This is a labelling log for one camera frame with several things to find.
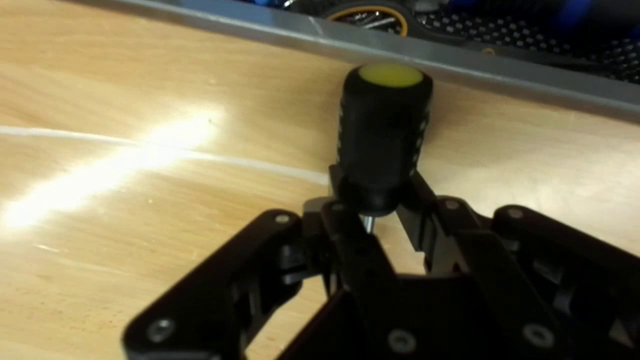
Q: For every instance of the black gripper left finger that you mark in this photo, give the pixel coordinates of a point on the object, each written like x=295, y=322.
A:
x=221, y=272

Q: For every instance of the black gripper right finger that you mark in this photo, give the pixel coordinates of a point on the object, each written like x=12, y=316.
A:
x=566, y=266

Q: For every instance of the stubby black yellow screwdriver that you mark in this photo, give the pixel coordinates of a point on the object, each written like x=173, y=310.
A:
x=382, y=146

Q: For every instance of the black perforated drawer liner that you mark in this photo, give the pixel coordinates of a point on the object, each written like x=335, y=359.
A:
x=533, y=32

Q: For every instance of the grey tool cabinet wood top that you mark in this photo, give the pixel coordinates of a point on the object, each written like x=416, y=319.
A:
x=467, y=62

